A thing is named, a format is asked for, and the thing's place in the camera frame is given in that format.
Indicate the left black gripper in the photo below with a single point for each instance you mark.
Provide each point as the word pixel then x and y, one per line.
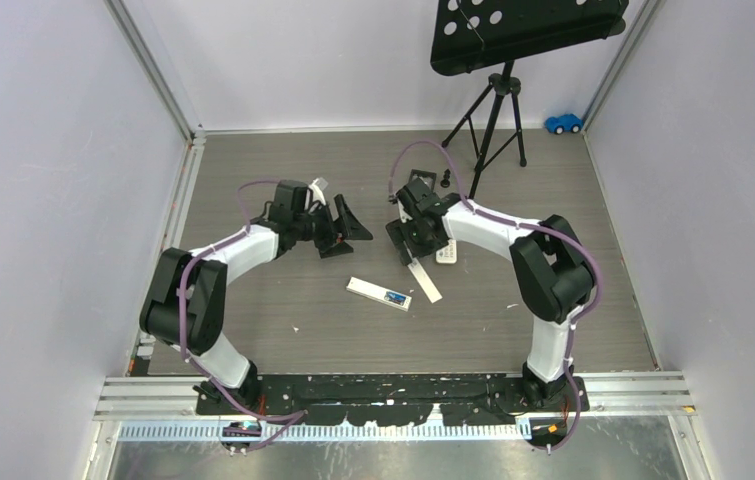
pixel 330 246

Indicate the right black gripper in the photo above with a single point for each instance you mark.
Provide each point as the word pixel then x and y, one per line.
pixel 399 232

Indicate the white beige remote control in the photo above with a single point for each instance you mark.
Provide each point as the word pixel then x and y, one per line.
pixel 447 255

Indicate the white remote back cover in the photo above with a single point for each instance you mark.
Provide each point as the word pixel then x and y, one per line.
pixel 424 281

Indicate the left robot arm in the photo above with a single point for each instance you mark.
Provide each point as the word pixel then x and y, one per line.
pixel 185 302

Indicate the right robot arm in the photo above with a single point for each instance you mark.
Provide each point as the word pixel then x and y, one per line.
pixel 557 278

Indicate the small black square box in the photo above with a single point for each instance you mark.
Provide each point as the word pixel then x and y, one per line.
pixel 427 177

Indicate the black chess piece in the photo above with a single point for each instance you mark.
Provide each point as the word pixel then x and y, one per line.
pixel 445 181

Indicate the blue toy car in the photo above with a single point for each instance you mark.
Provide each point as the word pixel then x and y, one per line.
pixel 559 125

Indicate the black music stand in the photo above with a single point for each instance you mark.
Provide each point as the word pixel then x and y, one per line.
pixel 474 35

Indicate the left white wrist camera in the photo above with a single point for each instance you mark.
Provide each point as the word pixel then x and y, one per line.
pixel 316 194

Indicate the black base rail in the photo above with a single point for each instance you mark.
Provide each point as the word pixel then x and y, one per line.
pixel 393 400

